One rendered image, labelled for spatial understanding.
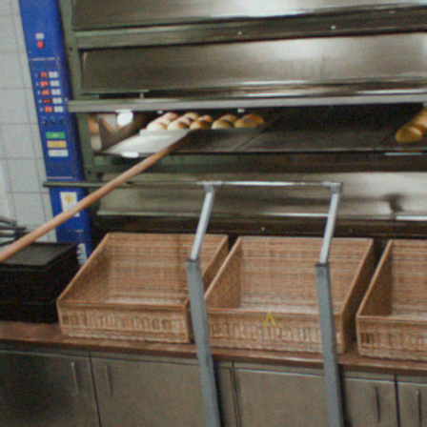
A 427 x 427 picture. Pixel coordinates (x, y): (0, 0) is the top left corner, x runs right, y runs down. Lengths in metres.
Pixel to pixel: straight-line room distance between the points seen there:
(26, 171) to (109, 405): 1.13
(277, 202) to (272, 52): 0.58
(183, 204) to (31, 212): 0.75
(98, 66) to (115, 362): 1.20
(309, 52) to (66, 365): 1.52
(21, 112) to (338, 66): 1.43
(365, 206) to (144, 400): 1.12
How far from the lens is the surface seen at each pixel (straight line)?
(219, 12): 4.26
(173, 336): 4.18
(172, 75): 4.40
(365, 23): 4.09
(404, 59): 4.07
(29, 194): 4.90
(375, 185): 4.23
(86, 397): 4.42
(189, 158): 4.46
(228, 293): 4.32
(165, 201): 4.56
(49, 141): 4.73
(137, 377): 4.26
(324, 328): 3.79
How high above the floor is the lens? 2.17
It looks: 16 degrees down
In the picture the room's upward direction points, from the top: 7 degrees counter-clockwise
